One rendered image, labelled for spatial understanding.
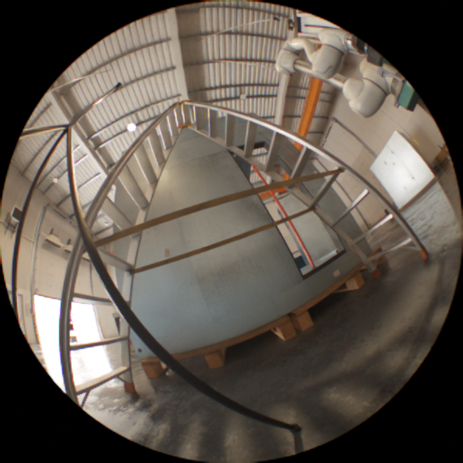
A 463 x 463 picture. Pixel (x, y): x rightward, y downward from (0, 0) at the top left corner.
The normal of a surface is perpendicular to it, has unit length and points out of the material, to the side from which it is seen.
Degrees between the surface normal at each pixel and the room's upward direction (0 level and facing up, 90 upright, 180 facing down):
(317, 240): 90
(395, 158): 90
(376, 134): 90
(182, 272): 90
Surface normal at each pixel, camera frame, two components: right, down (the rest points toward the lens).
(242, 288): -0.02, -0.41
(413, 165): -0.93, 0.35
